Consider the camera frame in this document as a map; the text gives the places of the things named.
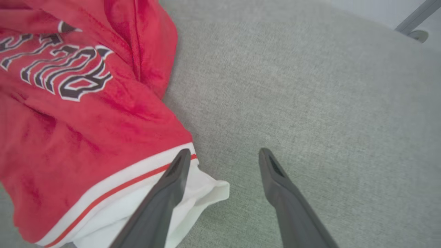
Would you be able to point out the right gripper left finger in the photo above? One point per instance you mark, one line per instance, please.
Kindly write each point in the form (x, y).
(162, 206)

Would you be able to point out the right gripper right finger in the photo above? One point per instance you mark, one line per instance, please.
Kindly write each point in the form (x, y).
(293, 213)

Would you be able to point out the red white jersey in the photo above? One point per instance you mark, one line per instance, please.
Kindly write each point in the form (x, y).
(86, 131)

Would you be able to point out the grey fabric sofa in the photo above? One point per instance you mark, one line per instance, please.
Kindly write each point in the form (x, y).
(310, 103)

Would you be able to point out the grey metal bar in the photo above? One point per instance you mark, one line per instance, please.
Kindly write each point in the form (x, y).
(418, 15)

